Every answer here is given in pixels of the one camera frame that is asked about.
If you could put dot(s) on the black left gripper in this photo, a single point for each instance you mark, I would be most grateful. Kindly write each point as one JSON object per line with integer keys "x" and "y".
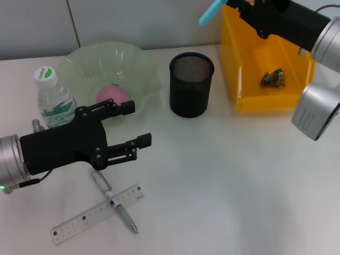
{"x": 63, "y": 146}

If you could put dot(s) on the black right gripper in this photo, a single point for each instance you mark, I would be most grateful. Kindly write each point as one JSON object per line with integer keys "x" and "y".
{"x": 287, "y": 21}

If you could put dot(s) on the blue scissors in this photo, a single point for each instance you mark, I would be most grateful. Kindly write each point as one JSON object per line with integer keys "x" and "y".
{"x": 210, "y": 13}

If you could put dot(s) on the clear green-label water bottle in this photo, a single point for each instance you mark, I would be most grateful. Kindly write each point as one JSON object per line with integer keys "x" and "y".
{"x": 53, "y": 106}

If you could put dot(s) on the green plastic wrapper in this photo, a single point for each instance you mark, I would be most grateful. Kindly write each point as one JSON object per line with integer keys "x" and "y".
{"x": 272, "y": 79}

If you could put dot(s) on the clear plastic ruler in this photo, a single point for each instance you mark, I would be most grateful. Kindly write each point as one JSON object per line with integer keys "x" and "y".
{"x": 87, "y": 216}

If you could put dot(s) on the green glass fruit bowl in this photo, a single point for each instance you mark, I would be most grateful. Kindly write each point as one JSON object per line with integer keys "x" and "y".
{"x": 119, "y": 63}

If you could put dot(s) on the black mesh pen holder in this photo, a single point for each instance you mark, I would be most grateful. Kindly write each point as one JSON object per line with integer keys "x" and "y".
{"x": 190, "y": 90}

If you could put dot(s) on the grey clear ballpoint pen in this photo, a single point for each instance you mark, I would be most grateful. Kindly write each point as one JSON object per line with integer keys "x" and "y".
{"x": 123, "y": 215}

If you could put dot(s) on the silver cylindrical wrist stub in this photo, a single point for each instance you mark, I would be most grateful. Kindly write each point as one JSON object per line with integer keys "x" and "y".
{"x": 36, "y": 125}

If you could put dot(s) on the yellow plastic bin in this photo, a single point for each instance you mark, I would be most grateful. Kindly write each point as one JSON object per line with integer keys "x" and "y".
{"x": 265, "y": 103}

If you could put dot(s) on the silver black right camera box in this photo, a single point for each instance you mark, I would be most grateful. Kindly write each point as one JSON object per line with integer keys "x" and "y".
{"x": 316, "y": 111}

